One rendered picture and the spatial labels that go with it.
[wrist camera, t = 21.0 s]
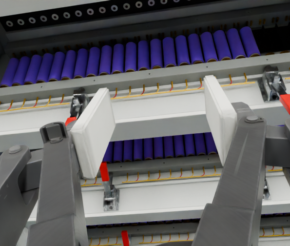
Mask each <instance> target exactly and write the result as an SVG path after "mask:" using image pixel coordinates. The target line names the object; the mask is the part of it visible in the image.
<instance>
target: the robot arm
mask: <svg viewBox="0 0 290 246"><path fill-rule="evenodd" d="M204 93H205V108H206V117H207V120H208V123H209V126H210V129H211V132H212V136H213V139H214V142H215V145H216V148H217V151H218V154H219V157H220V160H221V163H222V166H223V170H222V173H221V176H220V179H219V182H218V185H217V188H216V191H215V195H214V198H213V201H212V203H206V205H205V207H204V210H203V213H202V216H201V219H200V222H199V225H198V228H197V230H196V233H195V236H194V239H193V241H177V242H167V243H163V244H159V245H156V246H258V240H259V230H260V220H261V210H262V201H263V191H264V181H266V165H269V166H279V167H282V169H283V173H284V175H285V177H286V179H287V181H288V184H289V186H290V118H288V119H286V120H285V126H272V125H267V120H266V119H265V118H263V117H260V116H256V115H255V114H254V112H253V111H252V110H251V109H250V107H249V106H248V104H246V103H244V102H232V103H230V101H229V100H228V98H227V96H226V95H225V93H224V91H223V90H222V88H221V86H220V84H219V83H218V81H217V79H216V78H215V77H214V76H213V75H209V76H205V78H204ZM115 125H116V123H115V118H114V113H113V108H112V103H111V98H110V93H109V89H107V88H100V89H99V90H98V91H97V93H96V94H95V96H94V97H93V98H92V100H91V101H90V103H89V104H88V106H87V107H86V108H85V110H84V111H83V113H82V114H81V116H80V117H79V119H78V120H73V121H72V122H70V123H68V124H67V126H66V125H65V123H64V122H52V123H48V124H46V125H44V126H42V127H41V128H40V129H39V130H40V133H41V137H42V140H43V143H44V144H43V149H40V150H36V151H32V152H30V149H29V147H28V146H27V145H15V146H12V147H10V148H9V149H7V150H5V151H4V152H3V153H2V154H1V155H0V246H16V244H17V242H18V240H19V238H20V236H21V234H22V232H23V230H24V228H25V225H26V223H27V221H28V219H29V217H30V215H31V213H32V211H33V209H34V207H35V205H36V203H37V200H38V207H37V217H36V223H35V224H33V225H30V226H29V229H28V236H27V243H26V246H89V243H88V235H87V228H86V221H85V214H84V206H83V199H82V192H81V185H80V178H79V174H78V171H79V169H80V172H81V176H82V178H83V179H85V180H89V179H94V178H95V177H96V175H97V172H98V170H99V167H100V165H101V162H102V159H103V157H104V154H105V152H106V149H107V146H108V144H109V141H110V138H111V136H112V133H113V131H114V128H115Z"/></svg>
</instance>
